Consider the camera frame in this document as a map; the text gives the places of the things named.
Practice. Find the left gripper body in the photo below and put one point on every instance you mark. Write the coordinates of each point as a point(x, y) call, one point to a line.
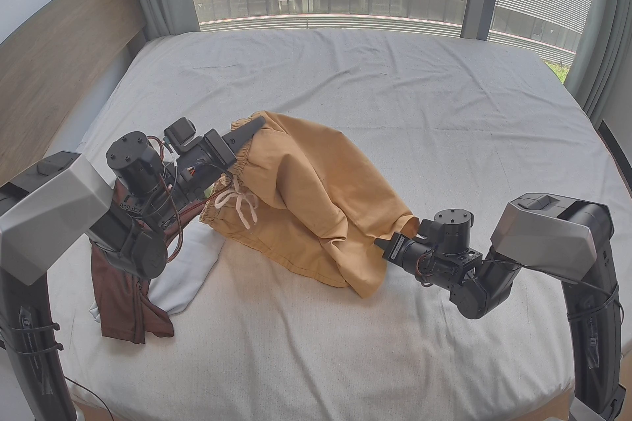
point(197, 172)

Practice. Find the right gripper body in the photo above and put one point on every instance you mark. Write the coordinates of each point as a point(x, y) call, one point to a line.
point(412, 258)

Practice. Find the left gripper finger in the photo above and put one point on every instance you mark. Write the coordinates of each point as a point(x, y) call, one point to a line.
point(247, 130)

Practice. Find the tan shorts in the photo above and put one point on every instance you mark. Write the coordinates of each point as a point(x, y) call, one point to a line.
point(316, 192)

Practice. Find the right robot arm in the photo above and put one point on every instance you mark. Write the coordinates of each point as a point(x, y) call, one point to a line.
point(543, 231)

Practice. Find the bed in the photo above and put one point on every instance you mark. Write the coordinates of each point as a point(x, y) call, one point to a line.
point(345, 78)

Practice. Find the white garment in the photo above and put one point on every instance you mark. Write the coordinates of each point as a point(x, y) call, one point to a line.
point(190, 271)

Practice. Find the brown garment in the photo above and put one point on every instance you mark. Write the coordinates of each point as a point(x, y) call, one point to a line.
point(123, 305)

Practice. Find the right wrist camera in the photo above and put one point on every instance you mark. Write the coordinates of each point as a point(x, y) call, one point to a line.
point(427, 229)

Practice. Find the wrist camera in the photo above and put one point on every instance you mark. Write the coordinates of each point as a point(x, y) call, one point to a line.
point(427, 229)
point(180, 133)

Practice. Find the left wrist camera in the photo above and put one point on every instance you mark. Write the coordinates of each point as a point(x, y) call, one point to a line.
point(180, 133)

